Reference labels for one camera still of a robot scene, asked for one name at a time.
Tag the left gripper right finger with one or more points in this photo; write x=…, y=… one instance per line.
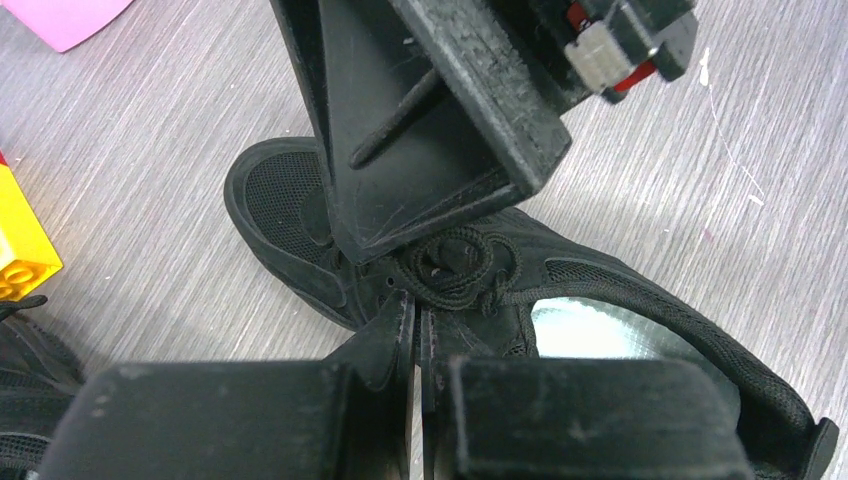
x=643, y=408

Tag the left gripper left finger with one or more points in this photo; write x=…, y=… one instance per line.
x=346, y=416

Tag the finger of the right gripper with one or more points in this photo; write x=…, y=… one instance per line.
x=425, y=113

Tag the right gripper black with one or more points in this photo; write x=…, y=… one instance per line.
x=579, y=49

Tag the black shoe with laces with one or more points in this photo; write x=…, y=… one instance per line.
x=566, y=296

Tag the black shoelace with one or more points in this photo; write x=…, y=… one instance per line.
x=459, y=269

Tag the black shoe tied left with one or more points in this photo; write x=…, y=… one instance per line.
x=40, y=377

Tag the yellow toy block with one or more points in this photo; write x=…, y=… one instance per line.
x=28, y=258

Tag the pink metronome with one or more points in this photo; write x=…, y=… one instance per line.
x=65, y=24

